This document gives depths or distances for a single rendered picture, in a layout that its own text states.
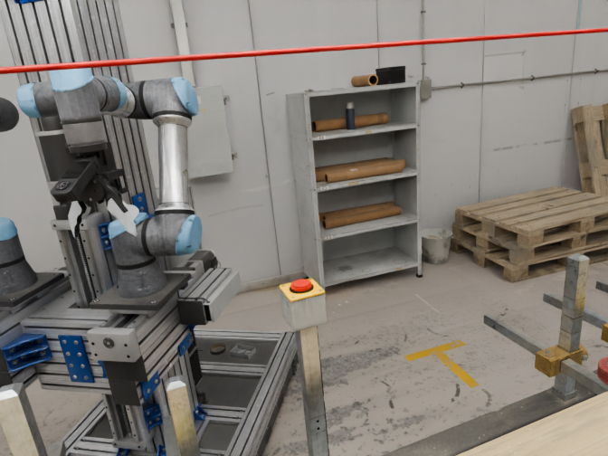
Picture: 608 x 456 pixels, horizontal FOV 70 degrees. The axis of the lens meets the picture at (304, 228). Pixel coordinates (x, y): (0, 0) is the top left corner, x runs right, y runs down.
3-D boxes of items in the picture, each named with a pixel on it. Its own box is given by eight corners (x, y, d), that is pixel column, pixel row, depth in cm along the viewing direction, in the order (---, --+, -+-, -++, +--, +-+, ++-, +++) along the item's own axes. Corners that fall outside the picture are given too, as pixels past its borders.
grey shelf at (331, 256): (303, 279, 381) (285, 93, 333) (395, 259, 405) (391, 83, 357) (321, 300, 340) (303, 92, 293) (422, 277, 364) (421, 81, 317)
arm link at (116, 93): (80, 79, 101) (51, 78, 91) (127, 73, 100) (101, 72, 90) (89, 113, 104) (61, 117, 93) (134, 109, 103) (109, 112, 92)
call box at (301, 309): (282, 319, 89) (279, 285, 86) (314, 311, 91) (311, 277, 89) (294, 336, 83) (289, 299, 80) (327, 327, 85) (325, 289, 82)
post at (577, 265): (551, 408, 126) (567, 253, 111) (560, 404, 127) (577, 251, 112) (562, 416, 123) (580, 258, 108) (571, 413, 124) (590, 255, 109)
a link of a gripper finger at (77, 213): (90, 231, 101) (103, 198, 97) (72, 239, 95) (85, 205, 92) (79, 223, 101) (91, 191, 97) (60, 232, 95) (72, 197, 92)
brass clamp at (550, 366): (532, 366, 120) (533, 350, 119) (568, 353, 124) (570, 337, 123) (551, 379, 115) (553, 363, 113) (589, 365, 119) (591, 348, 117)
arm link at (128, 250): (126, 251, 140) (117, 211, 136) (166, 250, 139) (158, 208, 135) (107, 266, 129) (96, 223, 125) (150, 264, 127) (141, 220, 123)
